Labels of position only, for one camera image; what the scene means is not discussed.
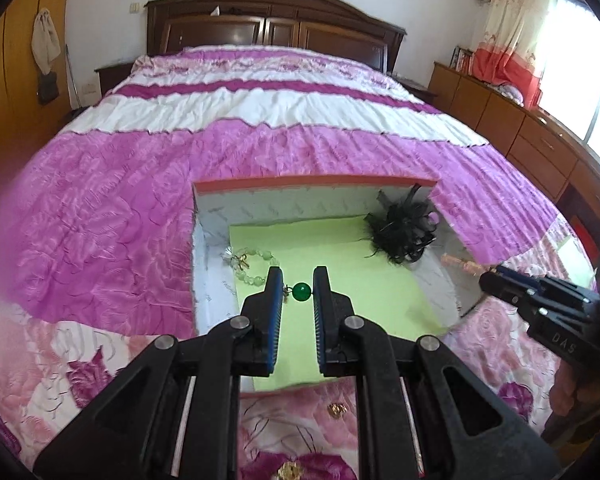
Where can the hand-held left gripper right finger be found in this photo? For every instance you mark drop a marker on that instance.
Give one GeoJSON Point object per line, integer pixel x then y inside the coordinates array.
{"type": "Point", "coordinates": [320, 312]}

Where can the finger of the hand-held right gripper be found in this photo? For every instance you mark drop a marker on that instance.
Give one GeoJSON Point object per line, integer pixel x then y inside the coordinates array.
{"type": "Point", "coordinates": [517, 276]}
{"type": "Point", "coordinates": [500, 287]}

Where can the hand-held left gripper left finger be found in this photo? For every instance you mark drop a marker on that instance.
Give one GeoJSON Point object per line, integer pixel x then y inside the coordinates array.
{"type": "Point", "coordinates": [275, 312]}

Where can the green bead earring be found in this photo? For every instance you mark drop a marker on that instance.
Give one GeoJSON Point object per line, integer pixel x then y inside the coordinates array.
{"type": "Point", "coordinates": [301, 292]}

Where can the pink hair clip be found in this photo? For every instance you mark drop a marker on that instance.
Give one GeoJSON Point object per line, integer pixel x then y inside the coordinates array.
{"type": "Point", "coordinates": [460, 263]}

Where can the small gold ornament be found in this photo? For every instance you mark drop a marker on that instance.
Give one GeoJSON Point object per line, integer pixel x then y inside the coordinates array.
{"type": "Point", "coordinates": [290, 472]}
{"type": "Point", "coordinates": [338, 410]}

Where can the pink cardboard box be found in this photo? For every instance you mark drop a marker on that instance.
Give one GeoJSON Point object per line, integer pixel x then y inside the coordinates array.
{"type": "Point", "coordinates": [300, 205]}

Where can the person's right hand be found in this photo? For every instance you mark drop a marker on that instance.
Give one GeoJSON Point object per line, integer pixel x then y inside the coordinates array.
{"type": "Point", "coordinates": [565, 390]}

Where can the green paper liner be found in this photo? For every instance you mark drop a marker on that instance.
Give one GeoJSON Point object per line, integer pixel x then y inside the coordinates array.
{"type": "Point", "coordinates": [370, 280]}

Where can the black feather hair accessory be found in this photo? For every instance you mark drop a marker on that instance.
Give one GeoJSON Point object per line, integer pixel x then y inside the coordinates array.
{"type": "Point", "coordinates": [400, 230]}

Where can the low wooden cabinet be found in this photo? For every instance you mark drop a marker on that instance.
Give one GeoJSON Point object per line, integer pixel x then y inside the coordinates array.
{"type": "Point", "coordinates": [505, 120]}

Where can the floral cushion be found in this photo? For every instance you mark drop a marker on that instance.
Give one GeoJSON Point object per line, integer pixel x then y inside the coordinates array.
{"type": "Point", "coordinates": [512, 94]}

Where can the pink floral bedspread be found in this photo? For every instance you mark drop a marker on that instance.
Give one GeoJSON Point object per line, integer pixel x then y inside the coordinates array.
{"type": "Point", "coordinates": [130, 200]}

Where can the dark wooden nightstand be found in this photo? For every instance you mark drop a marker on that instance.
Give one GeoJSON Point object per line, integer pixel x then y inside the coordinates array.
{"type": "Point", "coordinates": [115, 77]}
{"type": "Point", "coordinates": [417, 89]}

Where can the row of books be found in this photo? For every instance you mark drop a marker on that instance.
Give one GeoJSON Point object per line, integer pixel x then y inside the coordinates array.
{"type": "Point", "coordinates": [462, 60]}

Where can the window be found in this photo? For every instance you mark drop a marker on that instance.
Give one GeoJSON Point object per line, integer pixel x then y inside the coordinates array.
{"type": "Point", "coordinates": [580, 60]}

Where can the floral red-hemmed curtain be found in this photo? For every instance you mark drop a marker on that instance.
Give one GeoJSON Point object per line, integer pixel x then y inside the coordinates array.
{"type": "Point", "coordinates": [515, 25]}

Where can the dark wooden headboard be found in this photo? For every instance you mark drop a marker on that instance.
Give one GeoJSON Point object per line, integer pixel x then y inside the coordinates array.
{"type": "Point", "coordinates": [280, 10]}

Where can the thin grey rod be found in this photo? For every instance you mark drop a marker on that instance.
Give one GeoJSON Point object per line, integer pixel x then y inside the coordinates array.
{"type": "Point", "coordinates": [70, 80]}

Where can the black hanging bag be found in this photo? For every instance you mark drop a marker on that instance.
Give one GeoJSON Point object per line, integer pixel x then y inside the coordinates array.
{"type": "Point", "coordinates": [48, 87]}

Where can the wooden wardrobe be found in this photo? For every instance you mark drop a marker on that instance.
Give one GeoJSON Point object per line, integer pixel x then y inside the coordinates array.
{"type": "Point", "coordinates": [10, 85]}

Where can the beige cloth bag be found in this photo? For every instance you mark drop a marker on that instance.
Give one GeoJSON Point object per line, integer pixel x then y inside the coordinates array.
{"type": "Point", "coordinates": [46, 40]}

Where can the white wall switch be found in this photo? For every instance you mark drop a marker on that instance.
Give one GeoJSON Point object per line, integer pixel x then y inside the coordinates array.
{"type": "Point", "coordinates": [135, 7]}

